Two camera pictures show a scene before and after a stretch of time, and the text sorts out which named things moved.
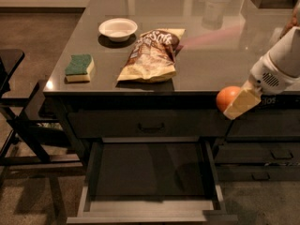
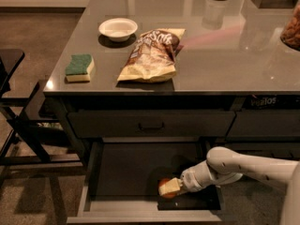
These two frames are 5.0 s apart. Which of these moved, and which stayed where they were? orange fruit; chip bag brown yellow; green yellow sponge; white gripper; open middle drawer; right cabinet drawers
Moved: orange fruit; white gripper
Stayed: open middle drawer; right cabinet drawers; chip bag brown yellow; green yellow sponge
